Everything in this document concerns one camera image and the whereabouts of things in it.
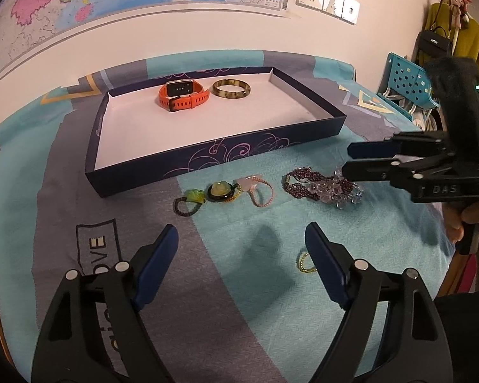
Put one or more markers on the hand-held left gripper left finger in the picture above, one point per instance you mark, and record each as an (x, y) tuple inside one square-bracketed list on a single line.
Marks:
[(159, 265)]

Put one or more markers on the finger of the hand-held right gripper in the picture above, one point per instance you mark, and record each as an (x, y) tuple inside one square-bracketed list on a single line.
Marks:
[(373, 149), (365, 170)]

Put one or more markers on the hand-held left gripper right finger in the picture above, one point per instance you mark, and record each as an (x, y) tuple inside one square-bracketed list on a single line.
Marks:
[(323, 265)]

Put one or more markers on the dark blue shallow box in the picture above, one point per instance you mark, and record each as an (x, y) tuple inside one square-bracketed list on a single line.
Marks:
[(207, 127)]

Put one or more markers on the person's right hand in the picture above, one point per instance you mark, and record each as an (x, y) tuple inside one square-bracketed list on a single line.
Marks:
[(471, 215)]

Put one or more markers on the blue perforated plastic basket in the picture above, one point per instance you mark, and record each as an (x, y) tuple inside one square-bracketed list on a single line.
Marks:
[(407, 78)]

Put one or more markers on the mustard yellow coat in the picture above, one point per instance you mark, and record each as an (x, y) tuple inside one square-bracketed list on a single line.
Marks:
[(473, 40)]

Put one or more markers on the black handbag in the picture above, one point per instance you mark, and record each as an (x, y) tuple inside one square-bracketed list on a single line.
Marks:
[(435, 42)]

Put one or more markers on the teal and grey printed blanket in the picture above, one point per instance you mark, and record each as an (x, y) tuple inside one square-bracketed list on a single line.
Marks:
[(239, 327)]

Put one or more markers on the tortoiseshell bangle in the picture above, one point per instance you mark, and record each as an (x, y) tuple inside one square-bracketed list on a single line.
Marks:
[(219, 92)]

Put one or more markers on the person's dark clothing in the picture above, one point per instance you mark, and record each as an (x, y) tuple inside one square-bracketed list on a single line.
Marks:
[(471, 339)]

